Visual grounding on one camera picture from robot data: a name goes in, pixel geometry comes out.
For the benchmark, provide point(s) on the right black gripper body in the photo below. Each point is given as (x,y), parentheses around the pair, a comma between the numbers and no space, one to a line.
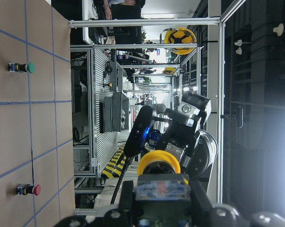
(183,130)

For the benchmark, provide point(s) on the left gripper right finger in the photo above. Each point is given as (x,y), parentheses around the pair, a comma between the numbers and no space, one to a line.
(199,199)

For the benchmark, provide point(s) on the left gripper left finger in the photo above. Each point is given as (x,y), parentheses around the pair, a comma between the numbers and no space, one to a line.
(126,197)

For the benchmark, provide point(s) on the yellow push button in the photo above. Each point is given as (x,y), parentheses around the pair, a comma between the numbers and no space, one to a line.
(160,178)

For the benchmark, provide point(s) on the red push button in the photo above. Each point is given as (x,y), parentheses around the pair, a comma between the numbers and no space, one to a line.
(25,189)

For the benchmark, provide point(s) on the green push button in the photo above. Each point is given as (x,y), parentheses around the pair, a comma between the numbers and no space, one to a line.
(18,67)

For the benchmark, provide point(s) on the yellow hard hat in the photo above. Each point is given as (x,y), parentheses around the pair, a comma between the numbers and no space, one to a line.
(180,35)

